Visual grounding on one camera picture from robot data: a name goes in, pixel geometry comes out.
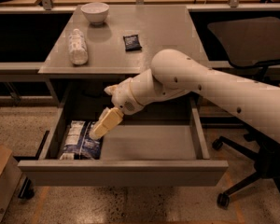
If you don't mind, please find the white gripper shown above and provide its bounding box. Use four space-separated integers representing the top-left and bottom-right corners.
89 78 144 140

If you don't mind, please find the blue chip bag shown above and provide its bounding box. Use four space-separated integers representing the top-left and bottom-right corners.
60 120 102 160

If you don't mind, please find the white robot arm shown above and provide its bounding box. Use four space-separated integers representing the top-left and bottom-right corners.
90 49 280 144

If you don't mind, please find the grey drawer cabinet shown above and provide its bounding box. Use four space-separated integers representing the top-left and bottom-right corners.
39 5 208 121

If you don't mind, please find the open grey top drawer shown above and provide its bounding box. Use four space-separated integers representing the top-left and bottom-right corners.
17 101 229 188

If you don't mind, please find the clear plastic water bottle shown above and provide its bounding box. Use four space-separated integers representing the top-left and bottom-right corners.
68 29 88 65

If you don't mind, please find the small dark snack packet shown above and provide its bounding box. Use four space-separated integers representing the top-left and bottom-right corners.
123 35 142 51

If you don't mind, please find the white ceramic bowl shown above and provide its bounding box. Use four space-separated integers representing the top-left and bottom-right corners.
81 2 109 24

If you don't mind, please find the black cabinet caster wheel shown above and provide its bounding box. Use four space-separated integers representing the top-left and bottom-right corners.
18 177 35 200

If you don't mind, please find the brown cardboard box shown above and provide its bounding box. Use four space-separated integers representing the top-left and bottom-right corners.
0 144 21 222

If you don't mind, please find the black office chair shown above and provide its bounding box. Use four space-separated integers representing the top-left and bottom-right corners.
208 17 280 208

